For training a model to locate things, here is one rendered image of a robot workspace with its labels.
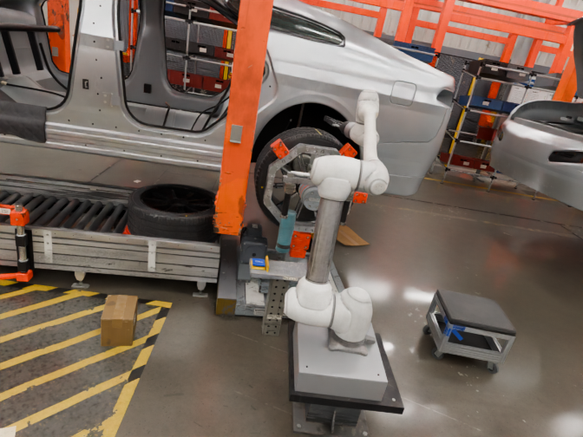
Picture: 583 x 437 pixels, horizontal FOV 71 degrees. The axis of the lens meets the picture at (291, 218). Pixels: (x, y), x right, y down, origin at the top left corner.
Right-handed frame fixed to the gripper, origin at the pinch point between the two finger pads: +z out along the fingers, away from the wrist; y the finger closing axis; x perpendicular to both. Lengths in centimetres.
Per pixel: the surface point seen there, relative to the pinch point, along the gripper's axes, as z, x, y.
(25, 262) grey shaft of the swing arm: 55, -122, -146
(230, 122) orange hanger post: 10, -13, -57
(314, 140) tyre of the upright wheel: -0.8, -13.5, -6.3
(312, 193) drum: -22.7, -38.6, -14.1
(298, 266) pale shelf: -30, -82, -15
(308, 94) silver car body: 37.5, 8.1, 8.0
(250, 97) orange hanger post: 7, 3, -50
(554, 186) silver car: -30, -18, 253
